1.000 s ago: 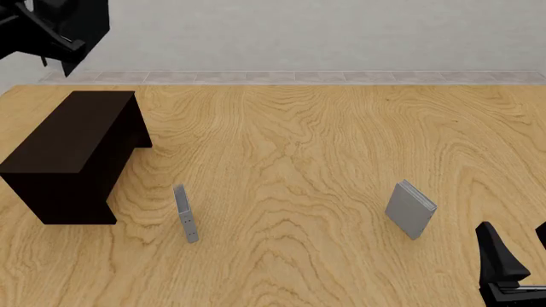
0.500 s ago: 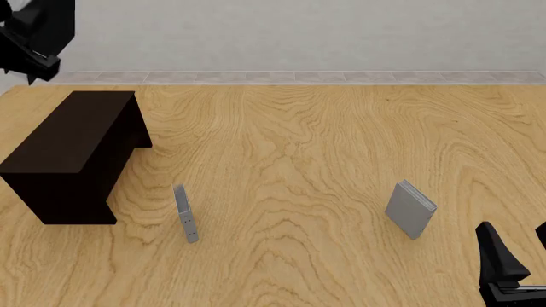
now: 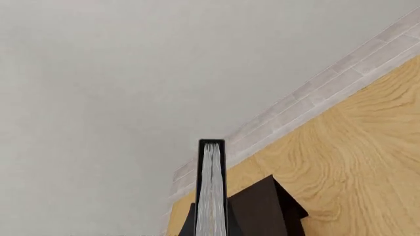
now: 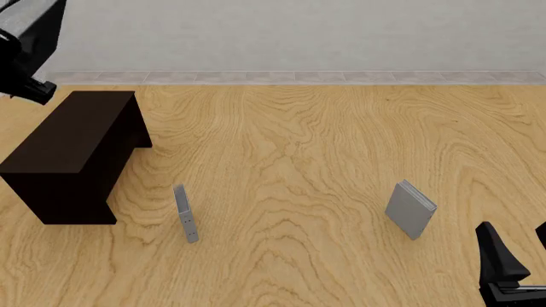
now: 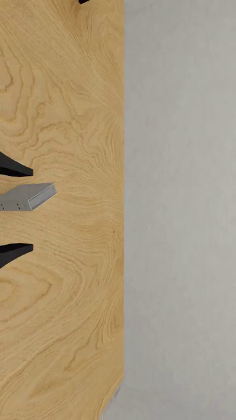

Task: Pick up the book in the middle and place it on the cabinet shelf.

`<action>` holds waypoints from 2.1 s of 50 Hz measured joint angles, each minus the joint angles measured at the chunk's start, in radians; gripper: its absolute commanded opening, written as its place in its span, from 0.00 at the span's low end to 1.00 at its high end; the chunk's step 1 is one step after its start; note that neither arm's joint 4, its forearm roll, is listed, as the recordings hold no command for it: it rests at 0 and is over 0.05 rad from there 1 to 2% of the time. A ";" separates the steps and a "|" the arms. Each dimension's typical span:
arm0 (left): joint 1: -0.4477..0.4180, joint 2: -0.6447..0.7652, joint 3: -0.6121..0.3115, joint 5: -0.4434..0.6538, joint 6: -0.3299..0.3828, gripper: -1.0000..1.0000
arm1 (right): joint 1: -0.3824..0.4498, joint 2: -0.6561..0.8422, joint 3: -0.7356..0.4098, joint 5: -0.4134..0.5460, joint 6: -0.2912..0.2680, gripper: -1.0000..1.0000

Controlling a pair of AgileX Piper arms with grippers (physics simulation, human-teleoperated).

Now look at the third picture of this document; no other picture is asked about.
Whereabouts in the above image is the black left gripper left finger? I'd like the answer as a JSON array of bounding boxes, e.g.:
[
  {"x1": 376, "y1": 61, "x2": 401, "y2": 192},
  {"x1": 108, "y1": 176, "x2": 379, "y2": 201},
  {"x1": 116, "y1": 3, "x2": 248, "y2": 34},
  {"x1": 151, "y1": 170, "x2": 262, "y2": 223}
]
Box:
[{"x1": 178, "y1": 203, "x2": 198, "y2": 236}]

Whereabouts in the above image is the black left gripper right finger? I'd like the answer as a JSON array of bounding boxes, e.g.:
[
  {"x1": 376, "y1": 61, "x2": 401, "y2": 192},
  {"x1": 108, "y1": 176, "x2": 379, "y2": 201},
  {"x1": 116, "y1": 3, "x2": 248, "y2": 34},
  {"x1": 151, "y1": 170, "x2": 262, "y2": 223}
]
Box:
[{"x1": 226, "y1": 197, "x2": 243, "y2": 236}]

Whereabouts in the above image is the dark brown desk caddy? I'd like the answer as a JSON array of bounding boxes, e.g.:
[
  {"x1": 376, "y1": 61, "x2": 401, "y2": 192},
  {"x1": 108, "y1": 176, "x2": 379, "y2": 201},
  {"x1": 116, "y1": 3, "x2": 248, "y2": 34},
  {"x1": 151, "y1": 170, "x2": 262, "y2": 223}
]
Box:
[{"x1": 228, "y1": 174, "x2": 310, "y2": 236}]

